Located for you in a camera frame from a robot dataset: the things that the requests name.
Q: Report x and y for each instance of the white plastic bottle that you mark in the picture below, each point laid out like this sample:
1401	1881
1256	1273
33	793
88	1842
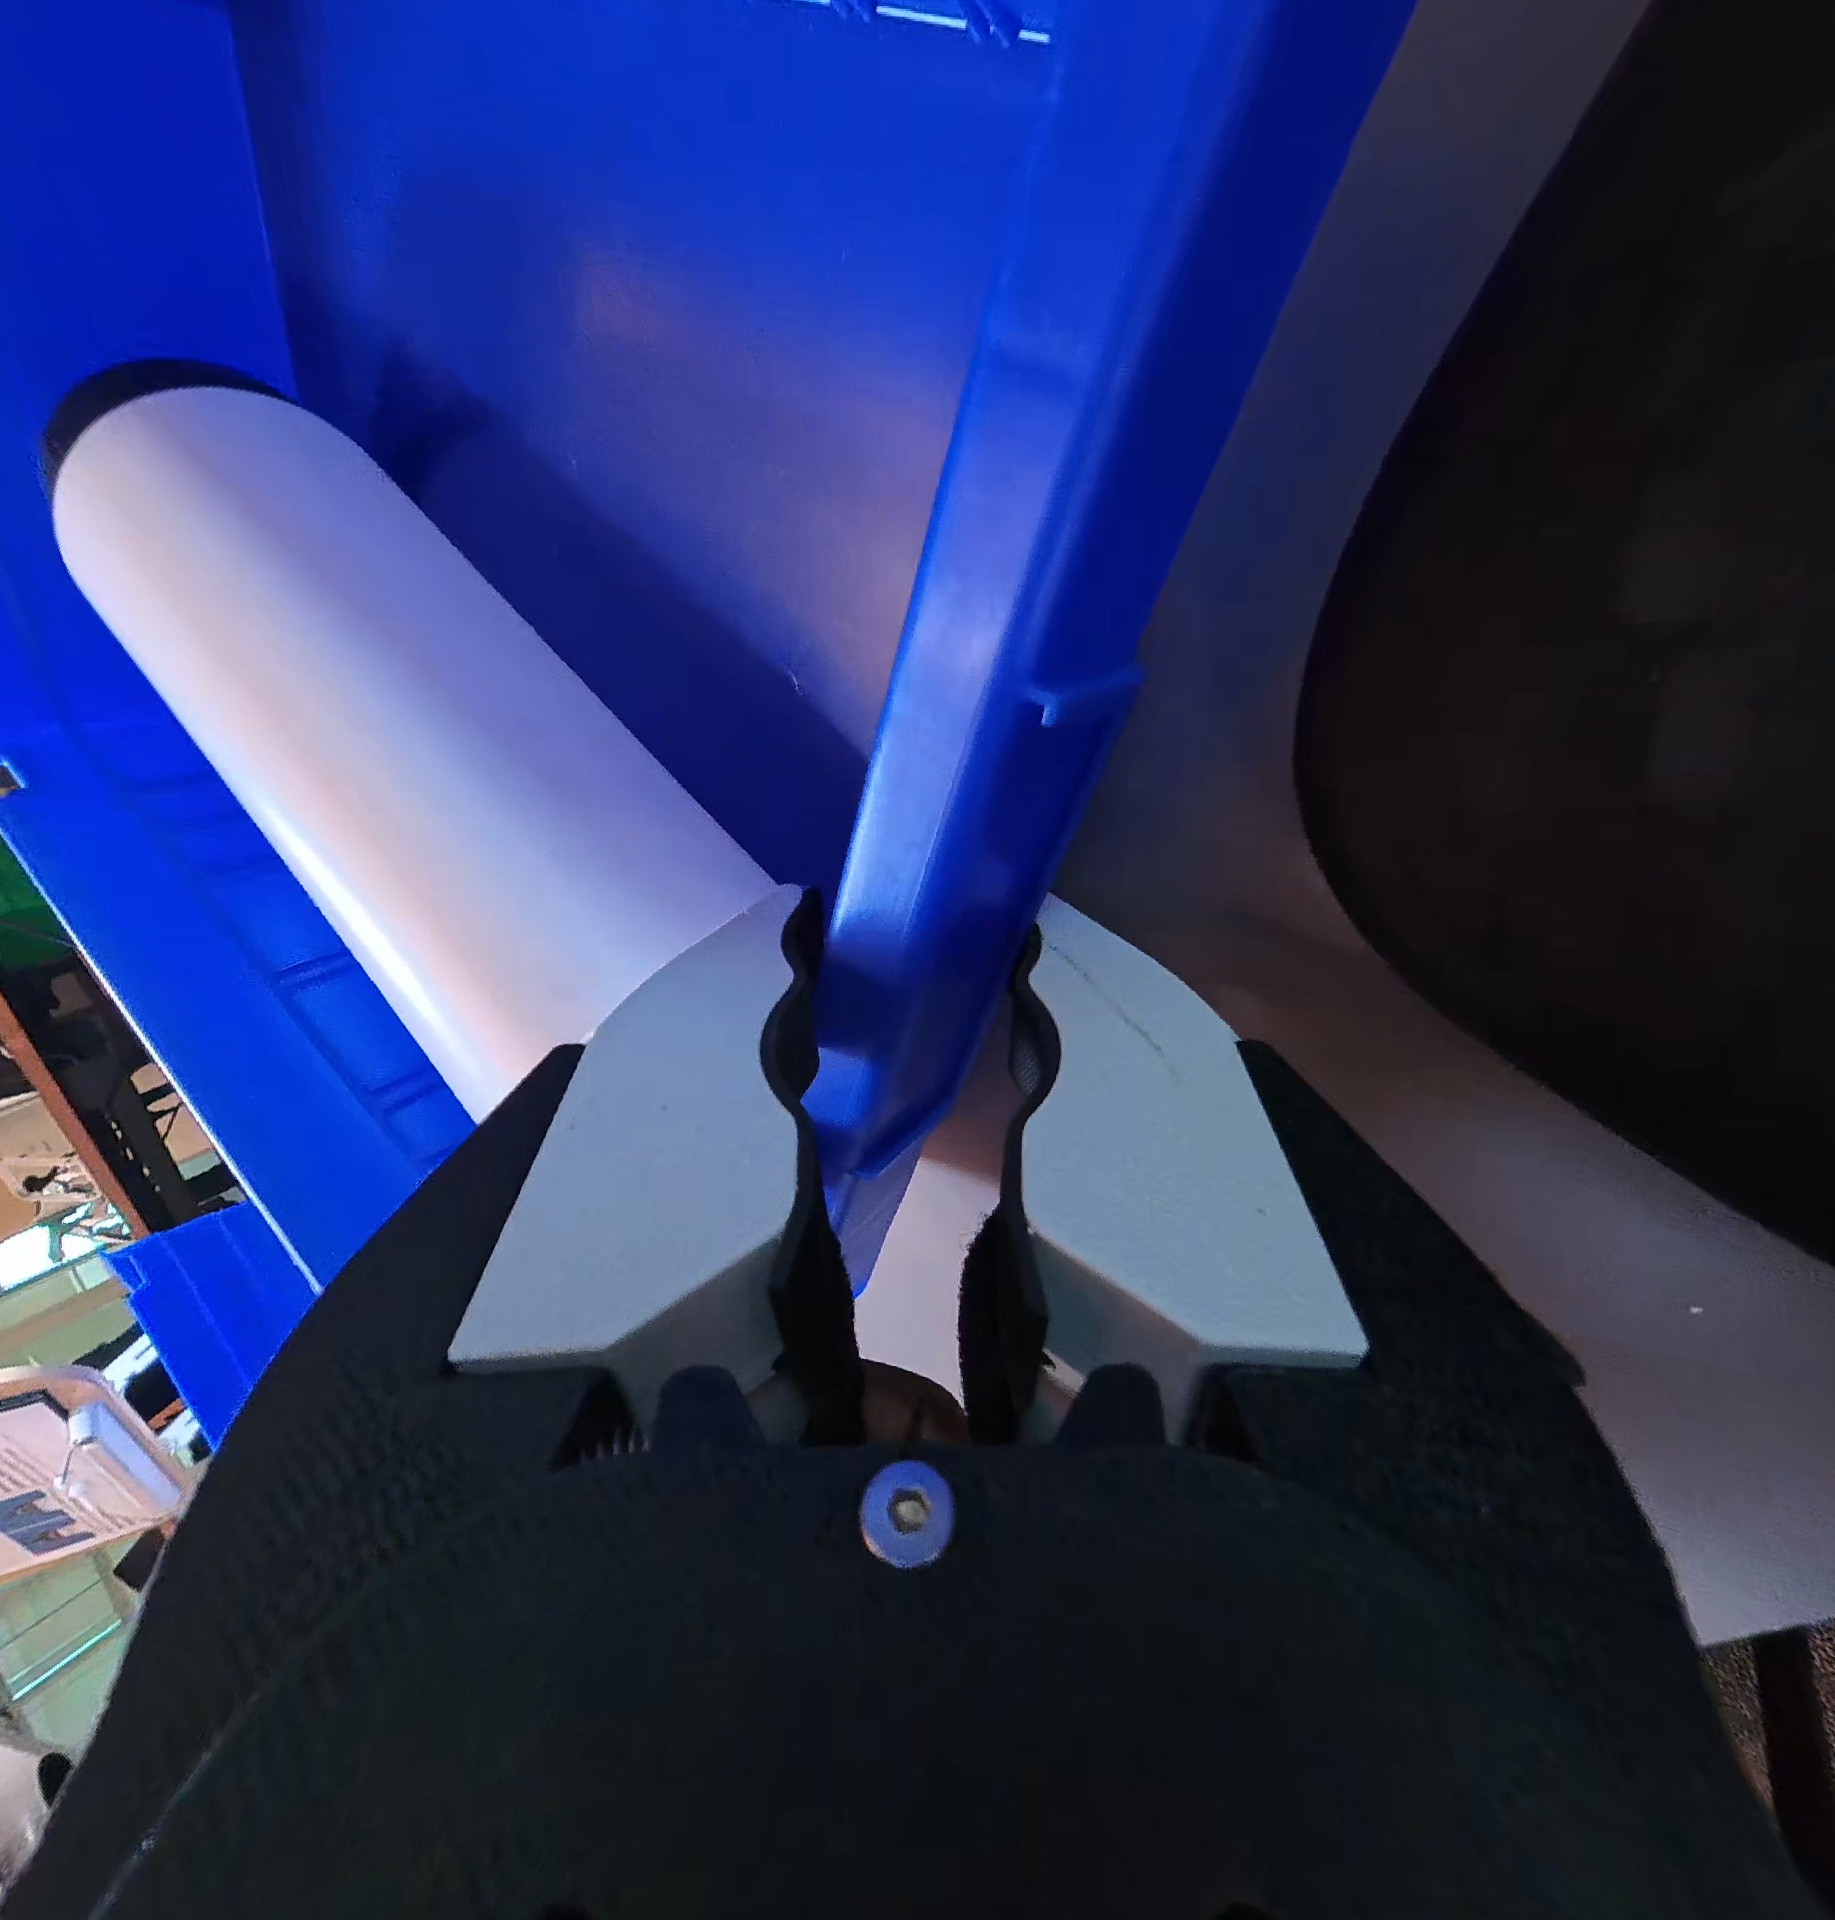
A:
407	719

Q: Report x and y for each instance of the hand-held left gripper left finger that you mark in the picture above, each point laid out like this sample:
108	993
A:
663	1170

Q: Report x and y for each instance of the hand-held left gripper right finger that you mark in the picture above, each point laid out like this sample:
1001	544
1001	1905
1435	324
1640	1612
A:
1171	1185

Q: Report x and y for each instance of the blue plastic bin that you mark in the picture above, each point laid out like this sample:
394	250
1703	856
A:
632	376

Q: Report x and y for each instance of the person's left hand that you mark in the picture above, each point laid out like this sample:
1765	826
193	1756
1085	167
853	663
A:
910	1404

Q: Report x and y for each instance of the printed instruction sheet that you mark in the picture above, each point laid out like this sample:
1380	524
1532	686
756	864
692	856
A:
33	1501

